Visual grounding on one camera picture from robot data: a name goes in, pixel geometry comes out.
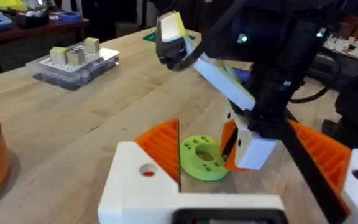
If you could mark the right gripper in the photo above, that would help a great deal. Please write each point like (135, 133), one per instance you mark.
(272, 56)

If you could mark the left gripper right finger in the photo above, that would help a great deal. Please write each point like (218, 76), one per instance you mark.
(325, 158)

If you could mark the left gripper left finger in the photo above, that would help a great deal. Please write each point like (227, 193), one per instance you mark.
(129, 186)

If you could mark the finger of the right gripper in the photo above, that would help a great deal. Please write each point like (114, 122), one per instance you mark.
(227, 137)
(255, 152)

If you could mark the green disc with holes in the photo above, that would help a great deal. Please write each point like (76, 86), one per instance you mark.
(194, 168)

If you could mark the heap of white printed parts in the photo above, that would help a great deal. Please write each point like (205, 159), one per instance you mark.
(343, 46)

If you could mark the green board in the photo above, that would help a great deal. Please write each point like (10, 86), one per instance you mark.
(149, 36)

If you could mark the clear box with metal blocks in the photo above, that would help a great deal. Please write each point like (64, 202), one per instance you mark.
(73, 74)

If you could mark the blue tape roll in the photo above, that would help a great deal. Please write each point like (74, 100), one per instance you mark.
(70, 17)

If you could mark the dark wooden side table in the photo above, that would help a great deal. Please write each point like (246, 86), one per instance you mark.
(33, 33)

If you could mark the black box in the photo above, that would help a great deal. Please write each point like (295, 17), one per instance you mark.
(31, 19)

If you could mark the yellow box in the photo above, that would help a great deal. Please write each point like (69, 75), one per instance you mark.
(8, 4)

